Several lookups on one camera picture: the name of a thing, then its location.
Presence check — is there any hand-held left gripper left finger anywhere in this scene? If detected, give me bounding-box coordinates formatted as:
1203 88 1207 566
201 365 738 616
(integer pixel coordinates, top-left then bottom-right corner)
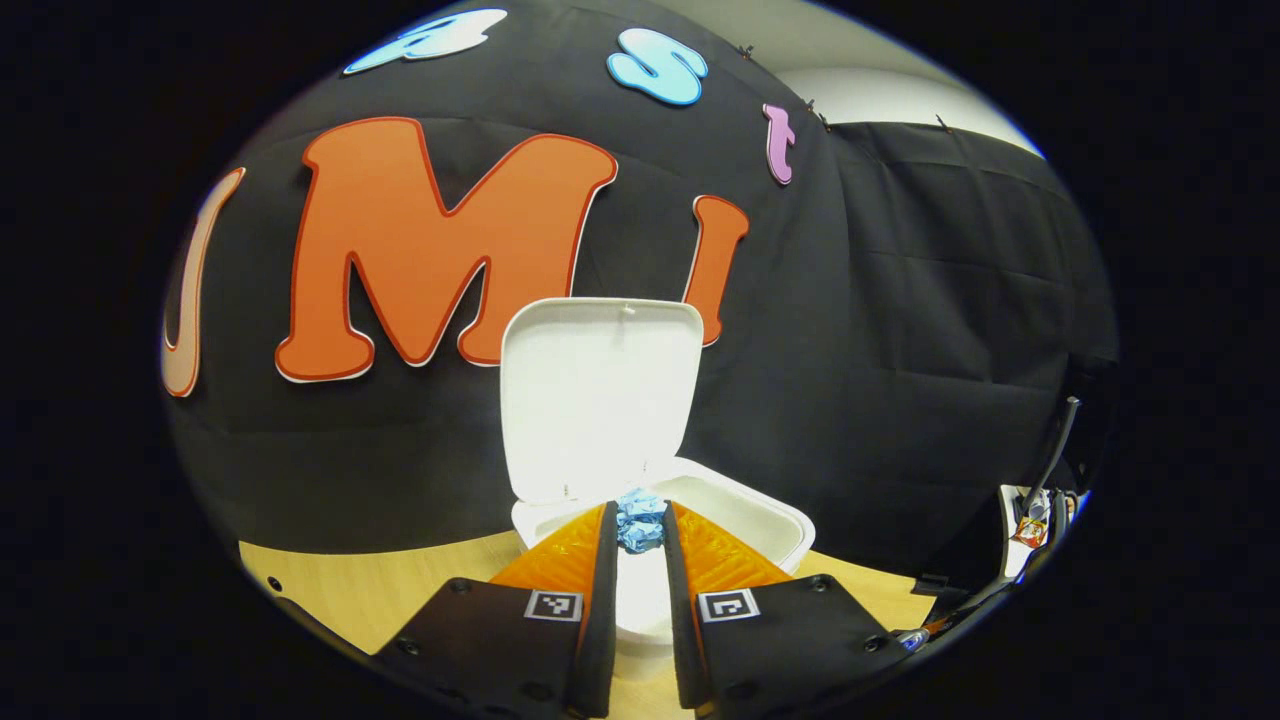
375 502 621 720

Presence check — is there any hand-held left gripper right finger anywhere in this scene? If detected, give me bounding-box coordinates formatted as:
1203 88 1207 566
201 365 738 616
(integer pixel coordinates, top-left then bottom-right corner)
662 502 906 720

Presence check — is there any blue paper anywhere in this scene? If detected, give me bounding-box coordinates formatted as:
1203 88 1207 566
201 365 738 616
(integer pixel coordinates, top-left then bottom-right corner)
615 487 669 554

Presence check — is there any white desktop garbage bin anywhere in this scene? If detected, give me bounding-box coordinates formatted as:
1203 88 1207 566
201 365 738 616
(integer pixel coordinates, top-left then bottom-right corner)
500 296 817 681

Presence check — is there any wooden desktop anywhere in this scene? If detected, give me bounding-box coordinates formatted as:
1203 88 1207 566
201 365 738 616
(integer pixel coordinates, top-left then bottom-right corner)
238 530 936 720

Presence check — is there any white box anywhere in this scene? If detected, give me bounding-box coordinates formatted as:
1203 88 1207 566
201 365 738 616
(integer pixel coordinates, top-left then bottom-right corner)
998 484 1076 581

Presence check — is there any black backdrop cloth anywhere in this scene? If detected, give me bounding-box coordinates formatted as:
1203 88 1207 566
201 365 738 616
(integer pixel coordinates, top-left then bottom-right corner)
160 0 1119 581

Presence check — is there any black rod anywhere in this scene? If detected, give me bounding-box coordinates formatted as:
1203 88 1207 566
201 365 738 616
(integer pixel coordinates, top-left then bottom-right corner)
1020 396 1083 501

